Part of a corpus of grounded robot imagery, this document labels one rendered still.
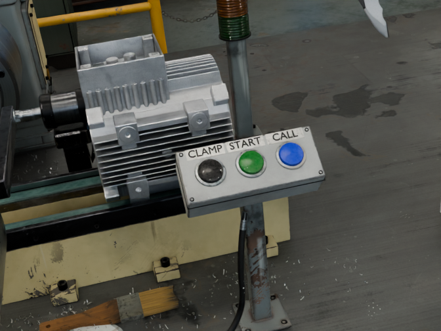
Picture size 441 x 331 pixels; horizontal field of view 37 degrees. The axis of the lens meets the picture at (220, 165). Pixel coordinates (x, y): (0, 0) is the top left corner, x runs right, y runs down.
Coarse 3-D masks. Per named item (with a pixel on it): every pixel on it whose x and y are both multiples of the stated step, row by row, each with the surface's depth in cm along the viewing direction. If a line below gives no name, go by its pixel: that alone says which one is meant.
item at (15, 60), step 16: (0, 32) 120; (0, 48) 114; (16, 48) 125; (0, 64) 111; (16, 64) 119; (0, 80) 112; (16, 80) 115; (0, 96) 113; (16, 96) 115; (0, 112) 115
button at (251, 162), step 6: (240, 156) 78; (246, 156) 77; (252, 156) 77; (258, 156) 77; (240, 162) 77; (246, 162) 77; (252, 162) 77; (258, 162) 77; (240, 168) 77; (246, 168) 77; (252, 168) 77; (258, 168) 77; (252, 174) 77
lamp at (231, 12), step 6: (216, 0) 124; (222, 0) 122; (228, 0) 121; (234, 0) 121; (240, 0) 122; (246, 0) 123; (222, 6) 122; (228, 6) 122; (234, 6) 122; (240, 6) 122; (246, 6) 124; (222, 12) 123; (228, 12) 123; (234, 12) 123; (240, 12) 123; (246, 12) 124
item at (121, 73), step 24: (96, 48) 97; (120, 48) 98; (144, 48) 97; (96, 72) 89; (120, 72) 89; (144, 72) 90; (96, 96) 90; (120, 96) 91; (144, 96) 92; (168, 96) 93
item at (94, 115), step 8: (216, 88) 92; (224, 88) 92; (216, 96) 92; (224, 96) 92; (216, 104) 93; (88, 112) 89; (96, 112) 90; (88, 120) 89; (96, 120) 89; (96, 128) 91; (104, 192) 95; (112, 192) 95; (112, 200) 97
